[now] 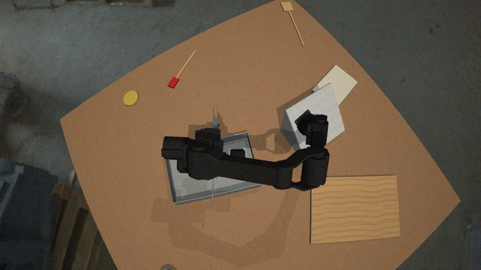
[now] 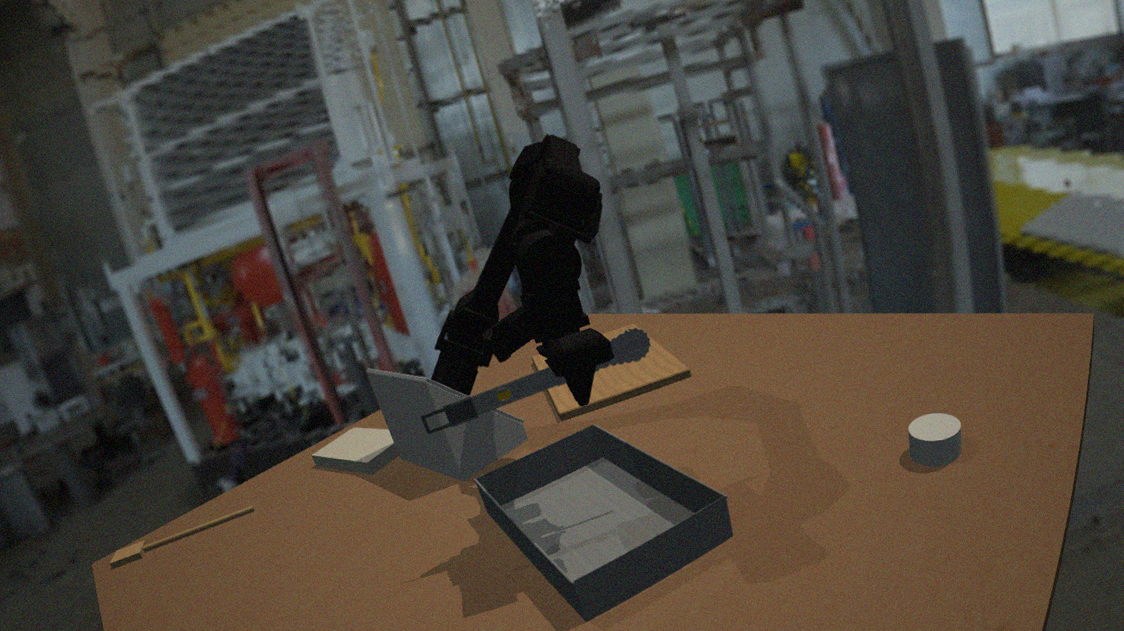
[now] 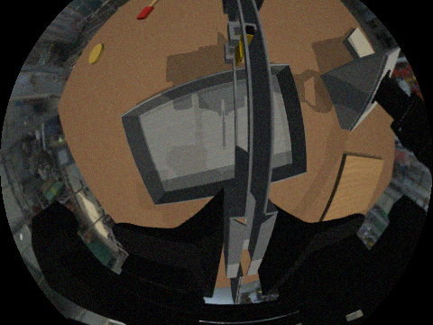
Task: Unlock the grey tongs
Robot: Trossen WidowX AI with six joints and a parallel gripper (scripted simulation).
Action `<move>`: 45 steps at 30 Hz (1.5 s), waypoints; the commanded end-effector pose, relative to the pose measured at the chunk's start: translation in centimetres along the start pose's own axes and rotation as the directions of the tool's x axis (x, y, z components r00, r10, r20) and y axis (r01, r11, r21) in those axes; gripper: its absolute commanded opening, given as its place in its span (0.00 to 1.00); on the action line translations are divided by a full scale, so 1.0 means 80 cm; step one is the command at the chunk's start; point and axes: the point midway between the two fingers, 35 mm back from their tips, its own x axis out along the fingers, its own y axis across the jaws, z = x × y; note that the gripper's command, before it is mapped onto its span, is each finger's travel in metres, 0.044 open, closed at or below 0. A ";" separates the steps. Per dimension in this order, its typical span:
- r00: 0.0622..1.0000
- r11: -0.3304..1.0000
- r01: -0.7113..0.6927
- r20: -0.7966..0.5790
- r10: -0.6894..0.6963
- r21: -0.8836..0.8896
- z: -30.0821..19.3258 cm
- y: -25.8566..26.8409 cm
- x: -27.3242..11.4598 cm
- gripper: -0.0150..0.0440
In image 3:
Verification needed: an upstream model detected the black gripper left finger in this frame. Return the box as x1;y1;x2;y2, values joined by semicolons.
112;188;225;297

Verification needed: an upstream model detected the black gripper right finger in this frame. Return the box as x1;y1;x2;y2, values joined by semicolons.
257;203;365;296

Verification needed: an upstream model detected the yellow flat disc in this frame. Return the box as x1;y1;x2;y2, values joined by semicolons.
89;43;105;65

